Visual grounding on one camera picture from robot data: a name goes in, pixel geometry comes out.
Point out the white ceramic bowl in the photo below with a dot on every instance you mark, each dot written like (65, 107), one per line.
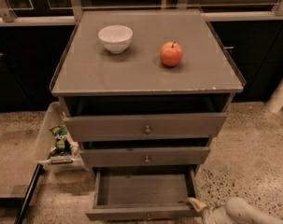
(116, 38)

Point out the white pole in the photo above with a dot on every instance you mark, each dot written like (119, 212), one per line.
(275, 103)

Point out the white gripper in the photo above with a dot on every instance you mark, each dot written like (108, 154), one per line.
(208, 216)

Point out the grey drawer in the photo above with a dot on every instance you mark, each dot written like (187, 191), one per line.
(152, 156)
(143, 193)
(144, 127)

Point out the grey bottom drawer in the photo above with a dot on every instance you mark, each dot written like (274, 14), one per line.
(143, 193)

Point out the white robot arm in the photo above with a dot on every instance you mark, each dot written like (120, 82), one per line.
(235, 211)

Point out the clear plastic bin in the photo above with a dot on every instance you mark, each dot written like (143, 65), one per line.
(45, 141)

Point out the red apple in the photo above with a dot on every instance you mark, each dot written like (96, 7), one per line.
(171, 54)

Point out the grey middle drawer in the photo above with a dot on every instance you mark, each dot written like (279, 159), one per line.
(152, 156)

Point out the grey top drawer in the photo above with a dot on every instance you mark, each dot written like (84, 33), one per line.
(144, 127)

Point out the white metal railing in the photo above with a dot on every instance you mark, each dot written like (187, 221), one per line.
(71, 11)

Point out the grey drawer cabinet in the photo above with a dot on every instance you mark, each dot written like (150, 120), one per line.
(92, 81)

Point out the green snack bag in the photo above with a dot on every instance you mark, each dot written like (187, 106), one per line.
(62, 146)

